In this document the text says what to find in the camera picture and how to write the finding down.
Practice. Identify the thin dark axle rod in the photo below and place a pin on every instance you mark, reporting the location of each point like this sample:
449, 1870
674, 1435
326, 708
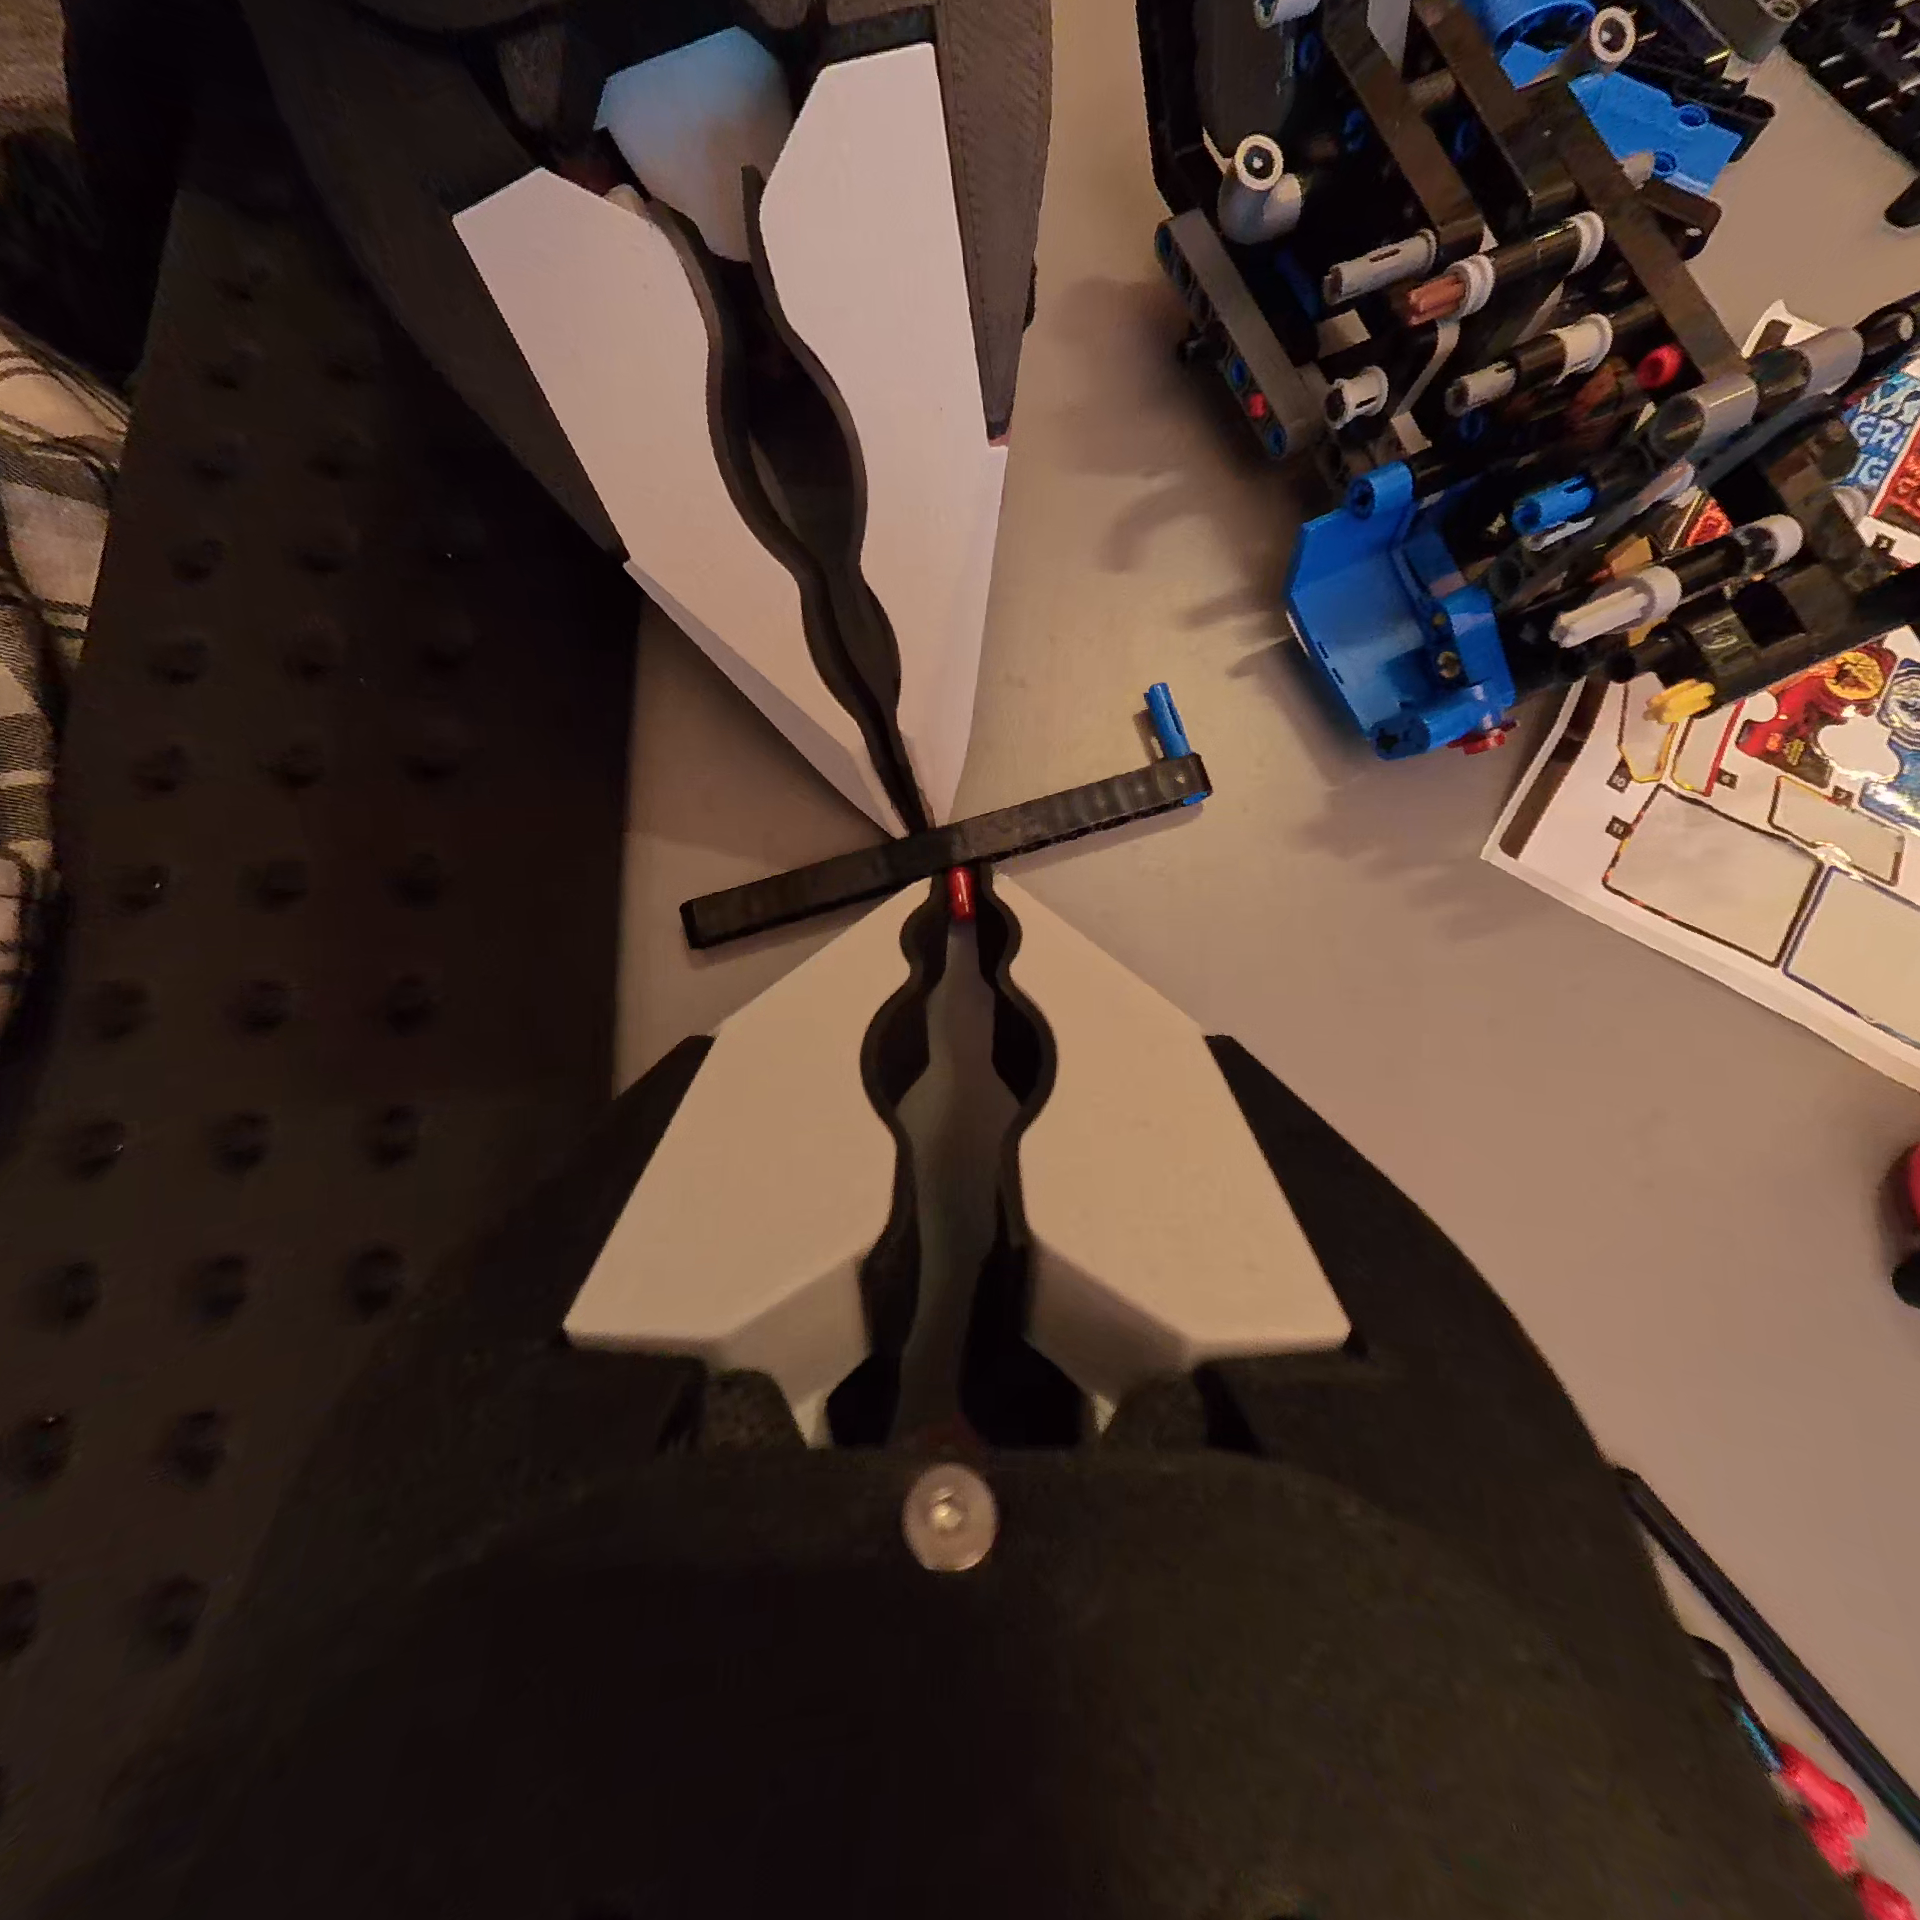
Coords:
1770, 1641

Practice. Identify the printed sticker sheet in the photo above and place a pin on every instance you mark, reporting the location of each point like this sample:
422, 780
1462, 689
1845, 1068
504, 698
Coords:
1694, 884

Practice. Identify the black perforated board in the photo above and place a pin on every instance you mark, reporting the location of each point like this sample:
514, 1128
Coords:
301, 901

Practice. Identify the partly built toy truck chassis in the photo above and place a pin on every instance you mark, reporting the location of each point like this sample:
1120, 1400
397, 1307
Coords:
1382, 616

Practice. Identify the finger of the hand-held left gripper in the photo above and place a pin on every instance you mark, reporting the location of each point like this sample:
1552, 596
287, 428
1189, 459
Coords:
630, 389
914, 299

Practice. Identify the small red pin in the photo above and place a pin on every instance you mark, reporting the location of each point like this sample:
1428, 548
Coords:
960, 892

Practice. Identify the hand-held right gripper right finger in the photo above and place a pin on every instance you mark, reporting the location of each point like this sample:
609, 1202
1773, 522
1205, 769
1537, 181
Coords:
1184, 1184

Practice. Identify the person's plaid shirt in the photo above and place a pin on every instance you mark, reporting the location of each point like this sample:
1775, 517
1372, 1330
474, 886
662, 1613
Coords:
54, 524

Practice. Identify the small blue pin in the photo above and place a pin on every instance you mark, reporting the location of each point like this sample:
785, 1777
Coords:
1164, 720

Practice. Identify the red wheel hub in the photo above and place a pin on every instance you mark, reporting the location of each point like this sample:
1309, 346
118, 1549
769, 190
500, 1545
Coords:
1905, 1196

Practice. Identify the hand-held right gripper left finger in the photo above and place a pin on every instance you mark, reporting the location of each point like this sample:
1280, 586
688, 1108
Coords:
751, 1184

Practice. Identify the pile of red black pins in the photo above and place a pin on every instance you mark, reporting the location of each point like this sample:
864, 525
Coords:
1815, 1793

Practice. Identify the long black holed beam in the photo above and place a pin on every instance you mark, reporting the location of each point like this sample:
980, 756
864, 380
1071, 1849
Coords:
1080, 809

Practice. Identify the grey desk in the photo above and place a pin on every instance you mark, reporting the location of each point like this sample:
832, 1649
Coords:
1277, 1049

